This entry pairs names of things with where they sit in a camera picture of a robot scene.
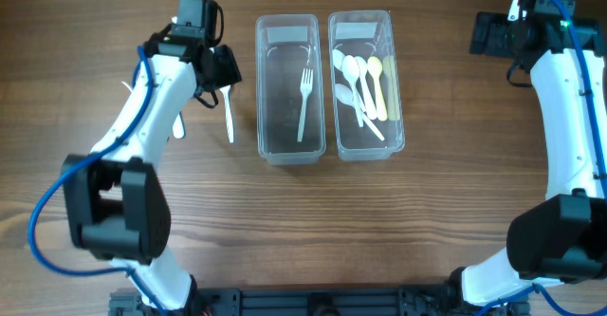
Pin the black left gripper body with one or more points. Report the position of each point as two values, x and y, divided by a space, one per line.
208 82

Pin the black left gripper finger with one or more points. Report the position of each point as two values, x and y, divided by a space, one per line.
227 69
215 83

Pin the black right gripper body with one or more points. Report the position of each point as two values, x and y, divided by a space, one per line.
497 33

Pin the white fork sideways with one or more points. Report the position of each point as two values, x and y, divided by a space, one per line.
306 87

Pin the cream yellow plastic spoon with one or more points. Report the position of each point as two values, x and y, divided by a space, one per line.
374 67

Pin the white wide-handled plastic spoon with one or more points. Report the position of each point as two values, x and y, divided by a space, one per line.
369 104

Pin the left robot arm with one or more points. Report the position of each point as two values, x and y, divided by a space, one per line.
115 206

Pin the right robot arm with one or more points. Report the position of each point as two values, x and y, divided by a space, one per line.
561 241

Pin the clear container left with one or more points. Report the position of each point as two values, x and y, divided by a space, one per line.
286 44

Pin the white plastic fork rightmost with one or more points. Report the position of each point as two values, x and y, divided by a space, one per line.
225 90

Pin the white fork far left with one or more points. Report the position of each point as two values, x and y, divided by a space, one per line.
128 86

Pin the white wide-handled plastic fork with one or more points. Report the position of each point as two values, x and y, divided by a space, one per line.
179 131

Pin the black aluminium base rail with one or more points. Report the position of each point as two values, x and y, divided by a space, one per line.
403 301

